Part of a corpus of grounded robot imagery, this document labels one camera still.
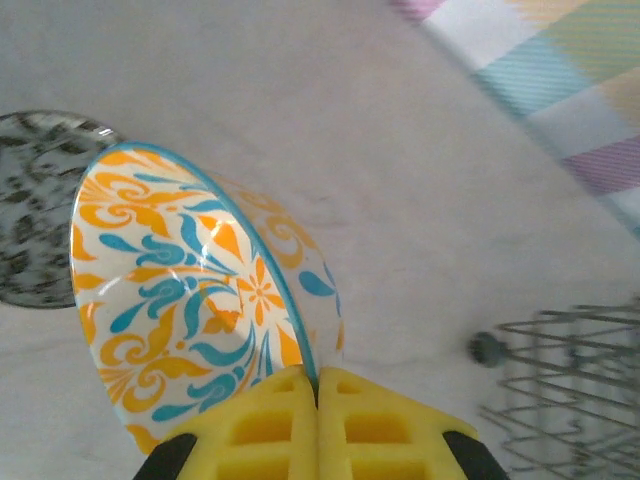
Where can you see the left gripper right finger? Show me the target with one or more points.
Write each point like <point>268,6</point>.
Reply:
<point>380,440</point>

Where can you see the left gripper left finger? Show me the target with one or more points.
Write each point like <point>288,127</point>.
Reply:
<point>260,440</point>

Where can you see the orange blue patterned bowl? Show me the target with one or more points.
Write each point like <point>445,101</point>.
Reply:
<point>175,260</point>

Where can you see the black leaf patterned bowl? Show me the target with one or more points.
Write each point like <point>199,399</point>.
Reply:
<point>35,210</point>

